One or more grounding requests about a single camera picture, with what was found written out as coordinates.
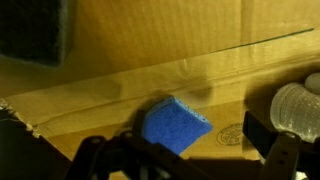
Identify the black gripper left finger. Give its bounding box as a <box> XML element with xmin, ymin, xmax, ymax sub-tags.
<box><xmin>64</xmin><ymin>109</ymin><xmax>208</xmax><ymax>180</ymax></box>

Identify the dark grey felt eraser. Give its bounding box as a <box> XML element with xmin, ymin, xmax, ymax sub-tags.
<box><xmin>0</xmin><ymin>0</ymin><xmax>78</xmax><ymax>68</ymax></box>

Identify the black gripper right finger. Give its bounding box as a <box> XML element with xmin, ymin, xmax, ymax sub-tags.
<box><xmin>242</xmin><ymin>110</ymin><xmax>320</xmax><ymax>180</ymax></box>

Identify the large cardboard box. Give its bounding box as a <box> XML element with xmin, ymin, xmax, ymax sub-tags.
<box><xmin>0</xmin><ymin>0</ymin><xmax>320</xmax><ymax>180</ymax></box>

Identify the white terry towel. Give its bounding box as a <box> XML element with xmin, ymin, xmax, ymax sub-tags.
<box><xmin>269</xmin><ymin>72</ymin><xmax>320</xmax><ymax>144</ymax></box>

